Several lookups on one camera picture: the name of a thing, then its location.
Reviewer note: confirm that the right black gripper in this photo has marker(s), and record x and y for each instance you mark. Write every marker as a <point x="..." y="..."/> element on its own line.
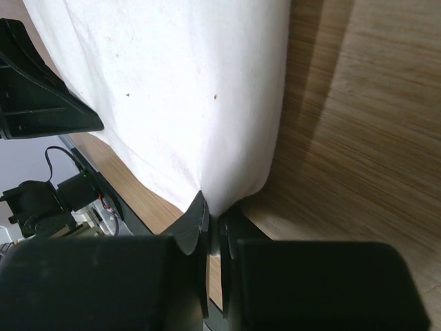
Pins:
<point x="35" y="102"/>

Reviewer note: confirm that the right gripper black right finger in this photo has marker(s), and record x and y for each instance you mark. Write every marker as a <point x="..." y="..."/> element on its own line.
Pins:
<point x="313" y="285"/>

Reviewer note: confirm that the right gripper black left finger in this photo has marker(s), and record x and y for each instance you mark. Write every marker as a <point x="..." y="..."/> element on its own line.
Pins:
<point x="142" y="282"/>

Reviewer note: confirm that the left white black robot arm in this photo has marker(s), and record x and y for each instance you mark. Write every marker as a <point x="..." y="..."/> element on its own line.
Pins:
<point x="32" y="202"/>

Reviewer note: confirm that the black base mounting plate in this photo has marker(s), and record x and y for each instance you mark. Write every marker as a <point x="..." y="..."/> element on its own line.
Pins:
<point x="116" y="213"/>

